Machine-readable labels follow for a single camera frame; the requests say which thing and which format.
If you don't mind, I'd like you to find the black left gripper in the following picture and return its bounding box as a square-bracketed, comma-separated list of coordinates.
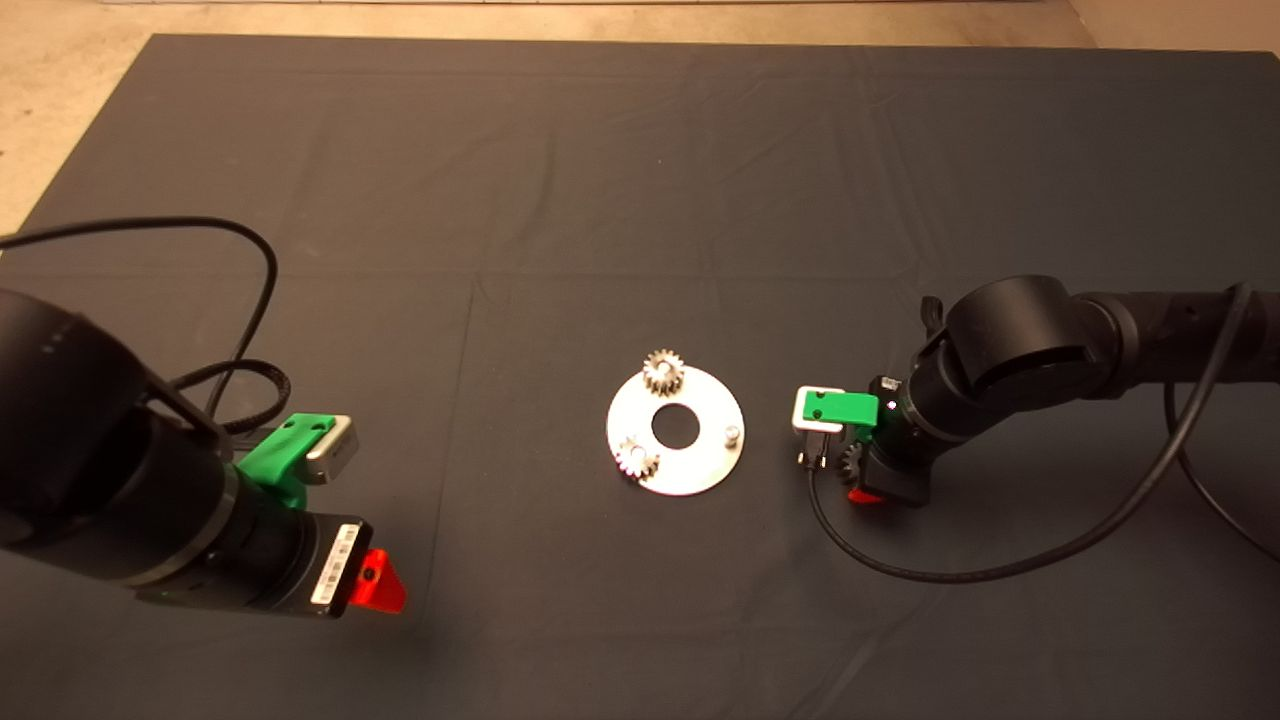
[283, 510, 409, 620]

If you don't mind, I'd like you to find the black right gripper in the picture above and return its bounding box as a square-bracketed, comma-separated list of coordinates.
[847, 430, 937, 509]

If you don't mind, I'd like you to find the round metal carrier plate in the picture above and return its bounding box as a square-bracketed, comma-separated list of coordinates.
[606, 362, 746, 498]

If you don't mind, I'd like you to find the dark grey table cloth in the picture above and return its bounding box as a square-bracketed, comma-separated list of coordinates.
[0, 35, 1280, 720]

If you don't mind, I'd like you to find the green right camera mount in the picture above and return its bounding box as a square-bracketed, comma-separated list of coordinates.
[805, 388, 882, 447]

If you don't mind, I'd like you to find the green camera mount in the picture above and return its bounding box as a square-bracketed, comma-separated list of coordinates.
[805, 388, 882, 447]
[238, 412, 337, 511]

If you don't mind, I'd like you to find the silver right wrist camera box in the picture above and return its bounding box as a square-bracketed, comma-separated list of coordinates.
[792, 385, 847, 437]

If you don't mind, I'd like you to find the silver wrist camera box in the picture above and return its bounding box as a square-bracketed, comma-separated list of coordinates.
[305, 416, 360, 487]
[792, 385, 847, 437]

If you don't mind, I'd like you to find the black right camera cable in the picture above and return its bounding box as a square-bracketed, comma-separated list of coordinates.
[798, 283, 1253, 585]

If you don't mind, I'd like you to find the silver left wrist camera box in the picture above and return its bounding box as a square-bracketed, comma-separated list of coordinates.
[305, 416, 360, 487]

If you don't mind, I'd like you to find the green left camera mount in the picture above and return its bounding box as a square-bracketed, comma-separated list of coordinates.
[238, 412, 337, 511]

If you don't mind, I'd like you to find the braided black left arm cable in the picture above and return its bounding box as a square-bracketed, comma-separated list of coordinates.
[168, 359, 292, 437]

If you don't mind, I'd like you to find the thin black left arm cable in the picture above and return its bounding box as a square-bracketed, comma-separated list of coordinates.
[0, 217, 280, 416]

